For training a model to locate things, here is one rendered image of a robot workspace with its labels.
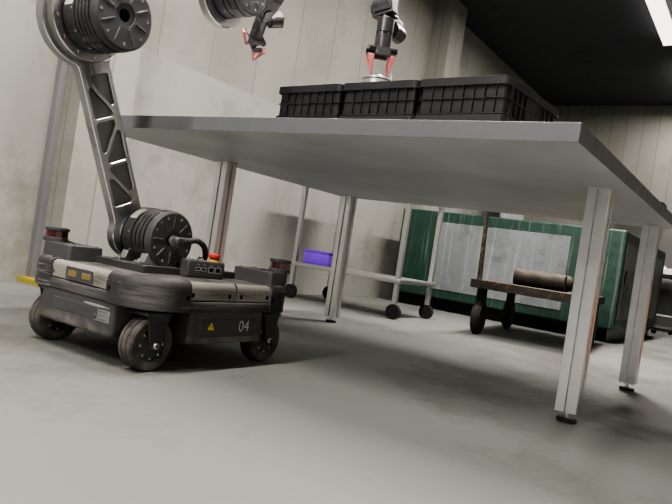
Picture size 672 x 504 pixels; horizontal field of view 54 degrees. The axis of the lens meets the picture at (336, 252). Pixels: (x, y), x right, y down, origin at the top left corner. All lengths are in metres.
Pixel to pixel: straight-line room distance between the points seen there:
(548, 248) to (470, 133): 3.83
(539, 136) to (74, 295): 1.22
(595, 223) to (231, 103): 2.86
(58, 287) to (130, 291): 0.28
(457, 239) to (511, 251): 0.47
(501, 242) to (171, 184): 2.68
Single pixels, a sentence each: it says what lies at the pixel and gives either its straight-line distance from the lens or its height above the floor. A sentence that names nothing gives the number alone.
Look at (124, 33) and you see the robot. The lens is 1.81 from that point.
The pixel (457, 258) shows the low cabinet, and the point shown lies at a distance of 5.49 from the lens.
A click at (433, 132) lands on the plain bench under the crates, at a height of 0.67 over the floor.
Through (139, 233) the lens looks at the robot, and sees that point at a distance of 1.89.
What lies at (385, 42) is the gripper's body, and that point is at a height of 1.08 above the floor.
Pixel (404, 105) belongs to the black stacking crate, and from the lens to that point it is 2.08.
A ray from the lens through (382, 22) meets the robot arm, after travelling 2.31.
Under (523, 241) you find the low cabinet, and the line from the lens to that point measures 5.31.
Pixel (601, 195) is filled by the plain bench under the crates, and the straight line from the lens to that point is 1.95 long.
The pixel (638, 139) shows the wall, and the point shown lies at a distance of 9.72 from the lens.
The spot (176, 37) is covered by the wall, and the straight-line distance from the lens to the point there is 4.05.
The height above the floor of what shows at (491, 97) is 0.87.
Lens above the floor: 0.38
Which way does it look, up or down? level
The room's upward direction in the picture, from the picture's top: 9 degrees clockwise
